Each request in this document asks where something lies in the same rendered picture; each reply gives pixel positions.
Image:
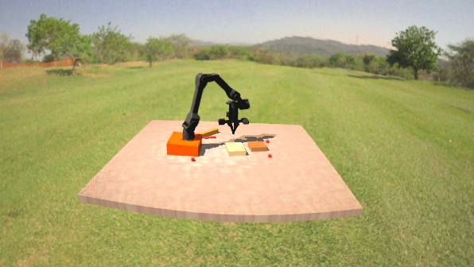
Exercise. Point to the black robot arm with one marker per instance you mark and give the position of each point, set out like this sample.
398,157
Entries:
192,120

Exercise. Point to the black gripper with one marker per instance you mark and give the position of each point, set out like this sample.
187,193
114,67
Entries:
233,118

